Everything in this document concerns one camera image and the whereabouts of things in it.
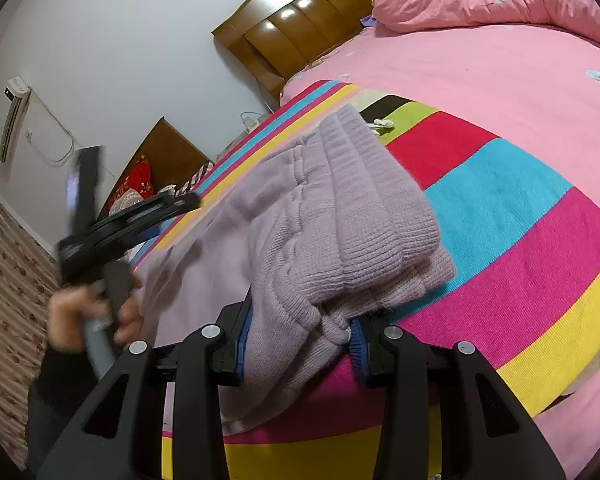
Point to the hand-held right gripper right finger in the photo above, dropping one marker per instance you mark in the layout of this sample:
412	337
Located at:
358	355

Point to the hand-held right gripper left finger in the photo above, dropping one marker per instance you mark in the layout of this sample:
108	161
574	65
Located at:
242	347

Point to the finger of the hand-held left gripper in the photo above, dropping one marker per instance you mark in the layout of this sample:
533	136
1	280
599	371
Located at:
135	236
170	202

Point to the lilac knitted sweater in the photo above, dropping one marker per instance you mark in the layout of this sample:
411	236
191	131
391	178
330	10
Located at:
330	220

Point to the person's left forearm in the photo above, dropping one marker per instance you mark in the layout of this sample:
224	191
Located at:
60	395

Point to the person's left hand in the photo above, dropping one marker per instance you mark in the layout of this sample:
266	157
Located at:
67	315

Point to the striped pink white cloth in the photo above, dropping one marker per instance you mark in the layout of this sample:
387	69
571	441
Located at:
197	177

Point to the red patterned pillow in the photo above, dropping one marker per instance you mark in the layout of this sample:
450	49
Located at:
137	182

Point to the dark brown wooden headboard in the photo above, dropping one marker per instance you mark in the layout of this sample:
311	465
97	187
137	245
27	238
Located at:
172	152

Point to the white air conditioner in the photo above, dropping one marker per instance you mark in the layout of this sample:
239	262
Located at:
12	117

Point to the brown floral striped curtain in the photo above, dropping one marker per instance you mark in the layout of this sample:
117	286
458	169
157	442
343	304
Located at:
10	280

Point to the white power strip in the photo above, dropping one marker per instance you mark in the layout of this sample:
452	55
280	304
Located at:
252	121

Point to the colourful striped blanket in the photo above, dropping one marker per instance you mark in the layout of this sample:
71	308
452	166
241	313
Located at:
505	240

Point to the glossy wooden headboard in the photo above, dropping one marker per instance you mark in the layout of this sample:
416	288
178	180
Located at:
300	20

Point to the small white cloth item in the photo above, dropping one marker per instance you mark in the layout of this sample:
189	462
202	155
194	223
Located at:
380	124

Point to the small purple item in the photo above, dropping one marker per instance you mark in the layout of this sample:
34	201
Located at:
368	21

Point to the pink bed sheet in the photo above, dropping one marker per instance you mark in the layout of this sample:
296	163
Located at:
480	70

